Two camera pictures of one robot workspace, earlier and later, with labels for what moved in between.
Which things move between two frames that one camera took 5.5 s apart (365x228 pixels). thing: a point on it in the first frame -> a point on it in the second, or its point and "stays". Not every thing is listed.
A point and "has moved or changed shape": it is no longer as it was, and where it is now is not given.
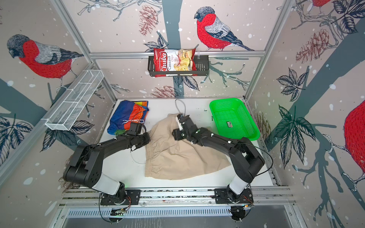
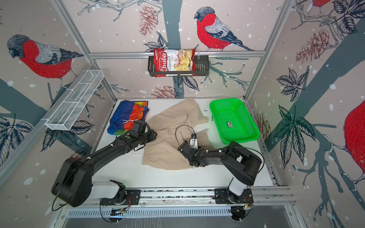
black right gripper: (177, 133) -> (198, 150)
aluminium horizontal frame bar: (191, 52) stays
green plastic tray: (232, 120) stays
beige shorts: (167, 158) has moved or changed shape
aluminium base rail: (89, 197) stays
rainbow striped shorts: (127, 112) stays
